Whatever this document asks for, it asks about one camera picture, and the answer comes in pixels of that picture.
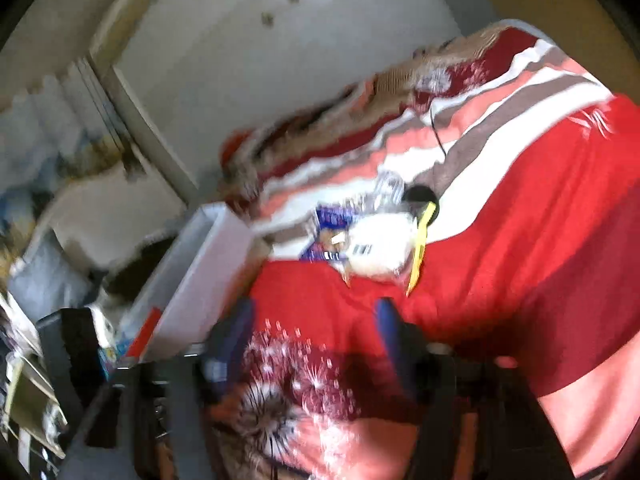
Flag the clear bag white rice crackers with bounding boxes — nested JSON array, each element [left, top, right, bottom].
[[329, 200, 438, 296]]

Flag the red striped floral bedspread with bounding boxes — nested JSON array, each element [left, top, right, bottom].
[[209, 23, 639, 479]]

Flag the red pillow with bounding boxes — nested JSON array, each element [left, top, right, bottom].
[[219, 128, 255, 169]]

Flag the white fabric storage box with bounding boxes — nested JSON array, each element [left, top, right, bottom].
[[116, 203, 254, 361]]

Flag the clear plastic bottle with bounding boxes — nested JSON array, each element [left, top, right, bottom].
[[369, 171, 405, 211]]

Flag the blue cookie packet far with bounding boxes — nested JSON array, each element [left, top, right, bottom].
[[299, 205, 359, 262]]

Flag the white wardrobe door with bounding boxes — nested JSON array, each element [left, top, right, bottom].
[[89, 0, 461, 201]]

